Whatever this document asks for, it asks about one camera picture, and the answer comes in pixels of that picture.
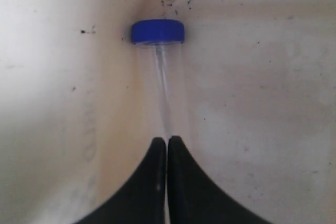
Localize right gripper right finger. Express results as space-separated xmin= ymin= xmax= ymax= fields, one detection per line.
xmin=167 ymin=136 xmax=265 ymax=223

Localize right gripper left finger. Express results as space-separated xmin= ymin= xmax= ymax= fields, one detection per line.
xmin=78 ymin=137 xmax=166 ymax=223

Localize large white plastic bin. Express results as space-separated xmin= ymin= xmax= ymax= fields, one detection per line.
xmin=1 ymin=0 xmax=335 ymax=223

